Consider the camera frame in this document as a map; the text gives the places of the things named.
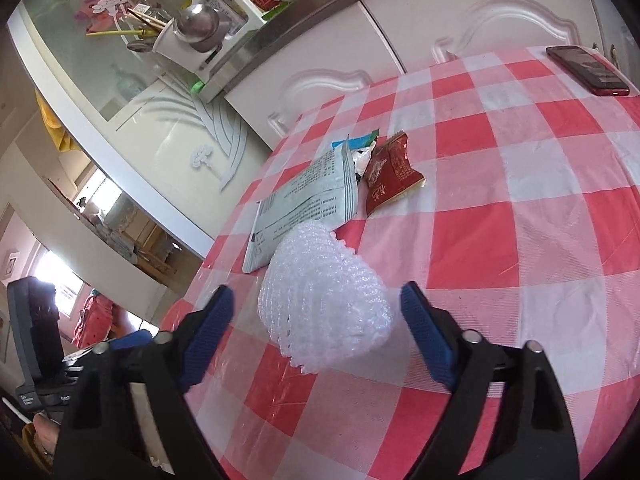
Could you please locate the steel ladle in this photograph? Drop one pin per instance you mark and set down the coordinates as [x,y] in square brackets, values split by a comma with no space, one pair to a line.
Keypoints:
[197,25]

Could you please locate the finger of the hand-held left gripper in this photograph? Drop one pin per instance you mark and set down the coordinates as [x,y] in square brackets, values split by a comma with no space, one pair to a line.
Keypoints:
[130,343]

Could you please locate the white kitchen cabinet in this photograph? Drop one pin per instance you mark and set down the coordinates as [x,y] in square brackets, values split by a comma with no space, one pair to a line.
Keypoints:
[400,25]

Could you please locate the red patterned garment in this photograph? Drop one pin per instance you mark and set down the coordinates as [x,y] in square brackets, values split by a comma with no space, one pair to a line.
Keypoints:
[92,320]

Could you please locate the red smartphone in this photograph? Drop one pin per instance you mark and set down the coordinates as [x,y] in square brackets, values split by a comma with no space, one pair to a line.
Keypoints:
[587,70]

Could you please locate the person's left hand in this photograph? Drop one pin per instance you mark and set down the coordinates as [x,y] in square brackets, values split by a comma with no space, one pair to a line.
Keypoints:
[42,435]

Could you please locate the red snack wrapper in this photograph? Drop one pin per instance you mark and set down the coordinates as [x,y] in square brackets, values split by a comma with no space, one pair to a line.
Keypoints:
[390,175]

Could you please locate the silver foil wrapper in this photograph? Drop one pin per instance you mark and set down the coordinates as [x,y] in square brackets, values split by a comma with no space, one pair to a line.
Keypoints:
[361,162]

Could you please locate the frosted glass sliding door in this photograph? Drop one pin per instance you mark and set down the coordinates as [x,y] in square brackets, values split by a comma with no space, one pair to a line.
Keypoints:
[165,125]

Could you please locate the yellow cloth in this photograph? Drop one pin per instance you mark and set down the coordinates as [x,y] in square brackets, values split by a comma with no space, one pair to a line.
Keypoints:
[52,125]

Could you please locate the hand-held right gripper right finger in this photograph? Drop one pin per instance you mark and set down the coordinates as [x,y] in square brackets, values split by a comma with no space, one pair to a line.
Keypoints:
[425,335]

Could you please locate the red checked tablecloth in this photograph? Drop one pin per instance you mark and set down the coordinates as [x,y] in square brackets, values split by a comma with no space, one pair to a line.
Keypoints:
[525,210]

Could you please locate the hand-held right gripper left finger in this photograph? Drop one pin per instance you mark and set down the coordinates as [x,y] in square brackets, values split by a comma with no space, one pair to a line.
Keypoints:
[210,330]

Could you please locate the white utensil rack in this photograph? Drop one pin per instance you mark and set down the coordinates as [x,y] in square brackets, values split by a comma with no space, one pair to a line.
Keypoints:
[230,35]

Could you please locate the green snack wrapper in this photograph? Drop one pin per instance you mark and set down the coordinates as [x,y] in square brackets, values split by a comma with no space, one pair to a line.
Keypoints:
[362,140]

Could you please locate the grey printed snack packet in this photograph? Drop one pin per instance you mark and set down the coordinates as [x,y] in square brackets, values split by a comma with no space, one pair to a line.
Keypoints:
[305,195]

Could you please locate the white foam net sleeve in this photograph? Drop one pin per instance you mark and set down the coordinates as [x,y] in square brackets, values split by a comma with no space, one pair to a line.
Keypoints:
[320,300]

